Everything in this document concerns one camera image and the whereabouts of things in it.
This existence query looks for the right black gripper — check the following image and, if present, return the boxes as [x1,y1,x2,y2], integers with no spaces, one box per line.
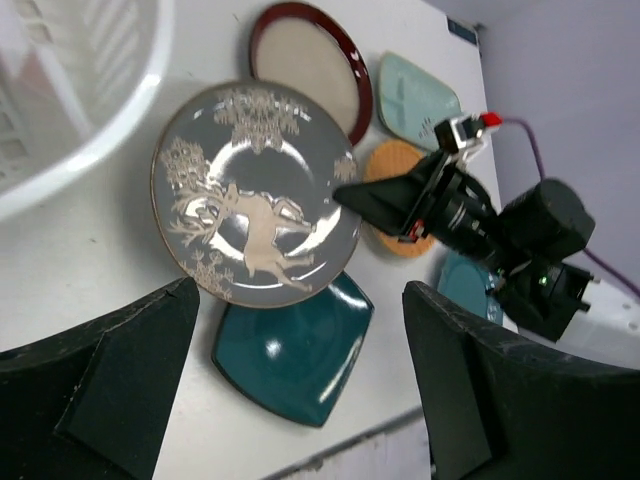
[333,151,595,342]

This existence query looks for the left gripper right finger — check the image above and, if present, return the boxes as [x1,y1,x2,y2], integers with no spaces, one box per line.
[402,281,639,479]

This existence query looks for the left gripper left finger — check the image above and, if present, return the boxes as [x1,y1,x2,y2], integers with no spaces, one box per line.
[1,277,200,479]

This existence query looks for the grey reindeer plate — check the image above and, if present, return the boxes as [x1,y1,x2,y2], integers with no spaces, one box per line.
[151,79,361,308]

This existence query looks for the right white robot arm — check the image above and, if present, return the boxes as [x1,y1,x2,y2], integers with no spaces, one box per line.
[333,150,639,369]

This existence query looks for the white plastic dish bin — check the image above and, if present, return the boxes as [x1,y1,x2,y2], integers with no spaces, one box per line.
[1,0,176,219]

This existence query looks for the orange woven round plate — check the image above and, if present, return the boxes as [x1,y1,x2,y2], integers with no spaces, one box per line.
[363,140,435,262]

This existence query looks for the teal scalloped round plate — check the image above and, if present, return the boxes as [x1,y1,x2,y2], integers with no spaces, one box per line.
[437,251,503,325]

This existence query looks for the light green rectangular plate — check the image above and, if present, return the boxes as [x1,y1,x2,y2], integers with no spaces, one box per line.
[378,52,462,151]

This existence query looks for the dark teal square plate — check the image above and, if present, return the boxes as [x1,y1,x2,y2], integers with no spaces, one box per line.
[211,273,375,428]

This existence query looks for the blue label sticker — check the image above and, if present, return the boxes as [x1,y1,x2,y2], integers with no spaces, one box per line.
[447,17,480,48]

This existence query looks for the dark red rimmed round plate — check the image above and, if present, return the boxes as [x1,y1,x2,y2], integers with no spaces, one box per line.
[248,1,374,145]

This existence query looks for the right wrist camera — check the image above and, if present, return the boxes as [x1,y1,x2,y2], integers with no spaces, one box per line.
[434,112,503,164]

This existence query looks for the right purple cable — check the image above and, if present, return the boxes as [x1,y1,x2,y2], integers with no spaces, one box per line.
[499,115,640,296]

